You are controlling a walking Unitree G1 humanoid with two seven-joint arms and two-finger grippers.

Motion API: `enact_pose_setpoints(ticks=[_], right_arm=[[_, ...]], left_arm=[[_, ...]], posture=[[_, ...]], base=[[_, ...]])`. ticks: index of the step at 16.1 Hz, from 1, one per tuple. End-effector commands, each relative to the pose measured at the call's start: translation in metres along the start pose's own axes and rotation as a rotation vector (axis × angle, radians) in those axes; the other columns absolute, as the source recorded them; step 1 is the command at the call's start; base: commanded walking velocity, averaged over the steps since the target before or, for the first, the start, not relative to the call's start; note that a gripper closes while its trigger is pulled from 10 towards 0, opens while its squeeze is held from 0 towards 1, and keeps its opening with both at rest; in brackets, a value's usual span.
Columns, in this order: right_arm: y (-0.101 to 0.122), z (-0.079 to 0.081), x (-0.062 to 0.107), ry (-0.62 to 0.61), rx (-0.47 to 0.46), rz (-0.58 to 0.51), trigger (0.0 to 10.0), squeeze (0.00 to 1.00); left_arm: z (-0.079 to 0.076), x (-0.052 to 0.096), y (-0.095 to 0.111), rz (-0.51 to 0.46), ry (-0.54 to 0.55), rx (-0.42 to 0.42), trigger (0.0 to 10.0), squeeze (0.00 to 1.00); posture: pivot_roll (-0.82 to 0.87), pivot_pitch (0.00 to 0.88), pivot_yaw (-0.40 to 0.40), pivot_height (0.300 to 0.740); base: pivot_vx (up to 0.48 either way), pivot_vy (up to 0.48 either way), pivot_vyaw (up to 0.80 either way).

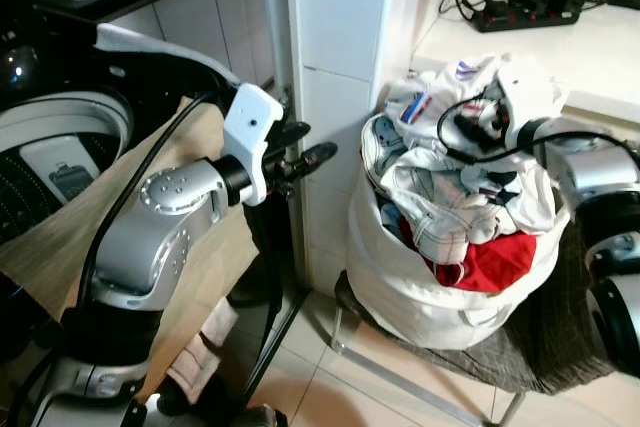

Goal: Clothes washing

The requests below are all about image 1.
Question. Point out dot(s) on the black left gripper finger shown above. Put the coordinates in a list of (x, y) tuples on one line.
[(315, 157), (292, 133)]

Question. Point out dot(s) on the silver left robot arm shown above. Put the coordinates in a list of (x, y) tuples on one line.
[(150, 237)]

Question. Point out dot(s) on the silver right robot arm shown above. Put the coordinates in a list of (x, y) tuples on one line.
[(600, 197)]

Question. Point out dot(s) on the black washing machine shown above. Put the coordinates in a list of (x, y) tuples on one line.
[(60, 137)]

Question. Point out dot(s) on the white garment with flag patch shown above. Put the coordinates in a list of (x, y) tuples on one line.
[(440, 87)]

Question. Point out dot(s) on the white checked garment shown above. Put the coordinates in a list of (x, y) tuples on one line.
[(450, 202)]

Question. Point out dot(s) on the black power strip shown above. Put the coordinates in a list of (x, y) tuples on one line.
[(525, 12)]

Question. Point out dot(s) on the red garment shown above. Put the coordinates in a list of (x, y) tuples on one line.
[(495, 265)]

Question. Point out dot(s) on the white fabric laundry bag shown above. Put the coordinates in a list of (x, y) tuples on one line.
[(420, 297)]

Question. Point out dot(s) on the pink white towel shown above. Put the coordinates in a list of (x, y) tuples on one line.
[(200, 347)]

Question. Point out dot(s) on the grey cushioned metal stool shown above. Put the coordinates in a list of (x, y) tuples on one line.
[(560, 337)]

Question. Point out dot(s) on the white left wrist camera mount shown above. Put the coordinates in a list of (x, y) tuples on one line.
[(250, 127)]

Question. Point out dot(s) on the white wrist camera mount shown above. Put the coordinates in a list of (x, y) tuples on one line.
[(250, 127), (530, 97)]

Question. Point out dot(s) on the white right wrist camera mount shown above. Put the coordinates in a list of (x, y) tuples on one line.
[(530, 97)]

